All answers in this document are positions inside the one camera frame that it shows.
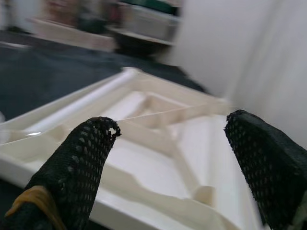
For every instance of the black plastic bag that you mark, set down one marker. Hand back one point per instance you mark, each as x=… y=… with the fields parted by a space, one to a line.
x=92 y=22

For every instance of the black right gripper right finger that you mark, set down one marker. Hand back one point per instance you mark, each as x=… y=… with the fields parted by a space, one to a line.
x=271 y=172

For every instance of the black tablecloth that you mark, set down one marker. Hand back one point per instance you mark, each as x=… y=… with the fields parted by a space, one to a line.
x=48 y=76

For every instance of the clear tape strip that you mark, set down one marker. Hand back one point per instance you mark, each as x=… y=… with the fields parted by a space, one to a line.
x=12 y=45

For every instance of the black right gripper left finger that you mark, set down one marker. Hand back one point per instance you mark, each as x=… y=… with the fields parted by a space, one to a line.
x=72 y=172

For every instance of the yellow rubber band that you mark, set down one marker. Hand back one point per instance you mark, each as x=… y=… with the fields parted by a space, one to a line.
x=33 y=194

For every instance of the clear plastic storage container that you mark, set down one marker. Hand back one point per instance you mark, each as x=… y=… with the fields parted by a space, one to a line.
x=148 y=21

